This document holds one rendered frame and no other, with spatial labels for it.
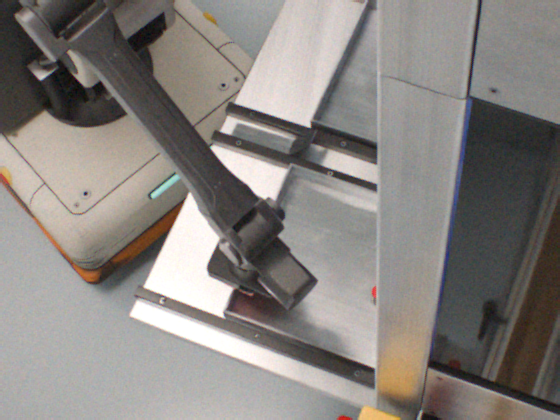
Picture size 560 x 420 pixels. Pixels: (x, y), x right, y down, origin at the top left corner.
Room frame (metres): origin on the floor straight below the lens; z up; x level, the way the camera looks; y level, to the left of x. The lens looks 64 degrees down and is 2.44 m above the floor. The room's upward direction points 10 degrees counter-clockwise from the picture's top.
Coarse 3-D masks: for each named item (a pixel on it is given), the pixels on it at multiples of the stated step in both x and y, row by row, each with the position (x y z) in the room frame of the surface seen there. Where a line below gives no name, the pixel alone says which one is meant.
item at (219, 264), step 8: (216, 248) 0.64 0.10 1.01; (216, 256) 0.63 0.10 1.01; (224, 256) 0.63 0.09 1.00; (208, 264) 0.62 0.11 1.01; (216, 264) 0.62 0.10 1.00; (224, 264) 0.62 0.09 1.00; (232, 264) 0.60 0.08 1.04; (208, 272) 0.62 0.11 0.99; (216, 272) 0.61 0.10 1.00; (224, 272) 0.61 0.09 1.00; (232, 272) 0.60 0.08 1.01; (240, 272) 0.59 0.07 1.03; (248, 272) 0.59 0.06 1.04; (256, 272) 0.59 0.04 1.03; (232, 280) 0.60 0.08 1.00; (240, 280) 0.59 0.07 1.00; (248, 280) 0.59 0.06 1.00; (256, 280) 0.59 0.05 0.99; (256, 288) 0.58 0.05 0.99; (264, 288) 0.58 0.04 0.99; (272, 296) 0.57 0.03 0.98
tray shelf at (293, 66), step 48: (288, 0) 1.14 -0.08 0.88; (336, 0) 1.12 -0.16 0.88; (288, 48) 1.04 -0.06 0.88; (336, 48) 1.02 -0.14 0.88; (240, 96) 0.96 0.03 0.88; (288, 96) 0.95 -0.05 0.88; (192, 240) 0.72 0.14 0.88; (192, 288) 0.64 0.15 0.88; (192, 336) 0.57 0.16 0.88; (336, 384) 0.46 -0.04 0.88
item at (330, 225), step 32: (288, 192) 0.77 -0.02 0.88; (320, 192) 0.76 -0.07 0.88; (352, 192) 0.75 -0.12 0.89; (288, 224) 0.72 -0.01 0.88; (320, 224) 0.71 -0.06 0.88; (352, 224) 0.70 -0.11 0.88; (320, 256) 0.66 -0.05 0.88; (352, 256) 0.65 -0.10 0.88; (320, 288) 0.61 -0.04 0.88; (352, 288) 0.60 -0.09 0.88; (256, 320) 0.57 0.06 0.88; (288, 320) 0.57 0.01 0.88; (320, 320) 0.56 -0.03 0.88; (352, 320) 0.55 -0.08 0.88; (320, 352) 0.50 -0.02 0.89; (352, 352) 0.50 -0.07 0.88
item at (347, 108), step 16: (368, 0) 1.09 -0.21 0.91; (368, 16) 1.07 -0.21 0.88; (352, 32) 1.02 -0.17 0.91; (368, 32) 1.04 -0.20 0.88; (352, 48) 1.01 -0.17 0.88; (368, 48) 1.01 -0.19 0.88; (336, 64) 0.97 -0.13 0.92; (352, 64) 0.98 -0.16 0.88; (368, 64) 0.98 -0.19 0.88; (336, 80) 0.96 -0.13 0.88; (352, 80) 0.95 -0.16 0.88; (368, 80) 0.95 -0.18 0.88; (336, 96) 0.93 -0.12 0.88; (352, 96) 0.92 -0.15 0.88; (368, 96) 0.92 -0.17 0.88; (320, 112) 0.90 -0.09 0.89; (336, 112) 0.90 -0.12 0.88; (352, 112) 0.89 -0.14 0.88; (368, 112) 0.89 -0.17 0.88; (320, 128) 0.86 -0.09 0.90; (336, 128) 0.85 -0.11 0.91; (352, 128) 0.86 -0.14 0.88; (368, 128) 0.86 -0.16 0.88; (368, 144) 0.82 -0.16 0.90
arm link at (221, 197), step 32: (32, 32) 0.75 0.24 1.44; (64, 32) 0.78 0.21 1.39; (96, 32) 0.75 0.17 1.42; (96, 64) 0.72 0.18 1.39; (128, 64) 0.73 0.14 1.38; (128, 96) 0.70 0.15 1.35; (160, 96) 0.70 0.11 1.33; (160, 128) 0.67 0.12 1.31; (192, 128) 0.68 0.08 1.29; (192, 160) 0.65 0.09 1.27; (192, 192) 0.63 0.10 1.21; (224, 192) 0.62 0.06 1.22; (224, 224) 0.59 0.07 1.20; (256, 224) 0.59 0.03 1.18
